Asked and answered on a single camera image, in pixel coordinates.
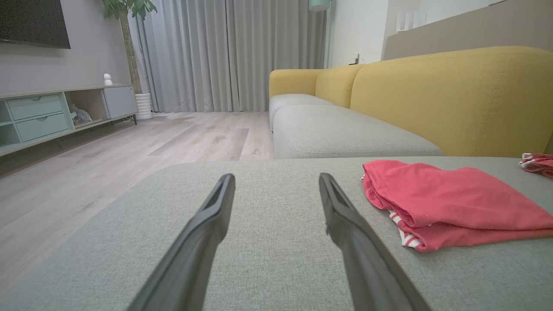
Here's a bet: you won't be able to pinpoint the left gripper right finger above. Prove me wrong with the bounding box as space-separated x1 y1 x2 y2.
319 173 432 311

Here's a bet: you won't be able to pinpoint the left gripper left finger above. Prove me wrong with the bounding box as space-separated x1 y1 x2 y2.
127 174 236 311

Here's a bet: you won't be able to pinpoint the red white sports jersey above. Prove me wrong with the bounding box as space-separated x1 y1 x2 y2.
361 160 553 253

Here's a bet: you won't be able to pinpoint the red shorts with white stripe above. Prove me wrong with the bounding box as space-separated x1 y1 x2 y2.
518 152 553 180

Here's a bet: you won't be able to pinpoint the large grey sofa ottoman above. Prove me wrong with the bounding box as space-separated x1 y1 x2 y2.
0 156 553 311

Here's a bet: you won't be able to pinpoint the grey sofa seat cushion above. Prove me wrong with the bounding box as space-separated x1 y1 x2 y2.
272 105 444 159
269 94 335 130

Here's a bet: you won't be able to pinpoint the white ribbed plant pot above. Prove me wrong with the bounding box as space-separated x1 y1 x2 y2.
135 92 153 121

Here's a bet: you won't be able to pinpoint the pale object in cabinet shelf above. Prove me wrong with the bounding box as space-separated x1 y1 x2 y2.
69 105 92 126

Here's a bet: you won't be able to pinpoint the yellow sofa backrest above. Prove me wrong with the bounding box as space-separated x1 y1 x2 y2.
269 45 553 158

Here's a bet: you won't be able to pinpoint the grey teal tv cabinet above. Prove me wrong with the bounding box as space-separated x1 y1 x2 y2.
0 84 139 157

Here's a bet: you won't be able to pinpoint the grey curtains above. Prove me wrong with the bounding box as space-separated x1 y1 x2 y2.
130 0 329 114

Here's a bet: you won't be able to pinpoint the green indoor tree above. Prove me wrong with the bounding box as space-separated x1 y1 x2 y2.
102 0 158 95

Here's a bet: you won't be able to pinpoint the beige partition panel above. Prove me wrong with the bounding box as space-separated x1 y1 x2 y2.
382 0 553 61

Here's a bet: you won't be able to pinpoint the black wall television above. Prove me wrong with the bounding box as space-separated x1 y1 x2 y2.
0 0 71 49

